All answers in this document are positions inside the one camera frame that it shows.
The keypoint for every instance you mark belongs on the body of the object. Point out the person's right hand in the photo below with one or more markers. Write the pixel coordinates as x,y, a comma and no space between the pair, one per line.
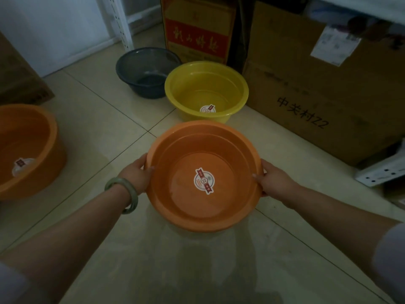
278,183

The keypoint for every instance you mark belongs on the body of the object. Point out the person's left hand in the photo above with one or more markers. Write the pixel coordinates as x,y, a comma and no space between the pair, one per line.
136,177

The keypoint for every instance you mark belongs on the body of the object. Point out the person's right thumb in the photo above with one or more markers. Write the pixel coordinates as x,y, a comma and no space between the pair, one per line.
258,177

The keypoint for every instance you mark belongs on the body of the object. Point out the person's left thumb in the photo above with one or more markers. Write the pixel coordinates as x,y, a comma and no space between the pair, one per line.
148,170

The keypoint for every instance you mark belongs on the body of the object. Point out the person's left forearm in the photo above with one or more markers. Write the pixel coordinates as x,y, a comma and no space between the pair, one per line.
66,237

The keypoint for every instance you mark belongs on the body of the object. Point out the person's right forearm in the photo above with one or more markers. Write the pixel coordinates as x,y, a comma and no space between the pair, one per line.
345,231

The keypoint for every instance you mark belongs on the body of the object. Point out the green jade bangle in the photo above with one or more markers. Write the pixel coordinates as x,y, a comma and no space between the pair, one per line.
130,199

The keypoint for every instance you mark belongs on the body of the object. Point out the round sticker label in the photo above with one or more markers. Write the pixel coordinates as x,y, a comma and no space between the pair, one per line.
204,180

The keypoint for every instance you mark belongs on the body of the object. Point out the dark grey plastic basin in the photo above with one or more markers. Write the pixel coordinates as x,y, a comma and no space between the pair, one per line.
142,72

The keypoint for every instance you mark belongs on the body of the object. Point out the yellow plastic basin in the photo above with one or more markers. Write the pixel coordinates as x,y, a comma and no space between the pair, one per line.
205,88

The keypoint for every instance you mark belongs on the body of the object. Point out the large brown cardboard box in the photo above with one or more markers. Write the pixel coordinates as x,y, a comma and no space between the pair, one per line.
316,91

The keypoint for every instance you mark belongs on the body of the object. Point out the deep orange plastic basin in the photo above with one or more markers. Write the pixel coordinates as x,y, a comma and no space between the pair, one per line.
25,148

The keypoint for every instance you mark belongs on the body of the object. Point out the red and yellow cardboard box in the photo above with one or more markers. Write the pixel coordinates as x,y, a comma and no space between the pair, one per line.
199,25

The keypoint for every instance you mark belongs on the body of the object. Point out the white shipping label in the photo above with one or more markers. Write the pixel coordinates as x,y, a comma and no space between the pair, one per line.
335,44

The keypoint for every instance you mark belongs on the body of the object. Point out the dark brown cardboard box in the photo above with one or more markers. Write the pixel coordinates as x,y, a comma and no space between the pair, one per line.
19,79

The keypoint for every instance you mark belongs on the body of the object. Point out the white perforated metal bracket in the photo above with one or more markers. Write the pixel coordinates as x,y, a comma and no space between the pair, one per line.
379,170

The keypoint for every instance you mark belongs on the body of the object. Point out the white perforated shelf post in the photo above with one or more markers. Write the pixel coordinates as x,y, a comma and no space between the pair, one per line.
118,18

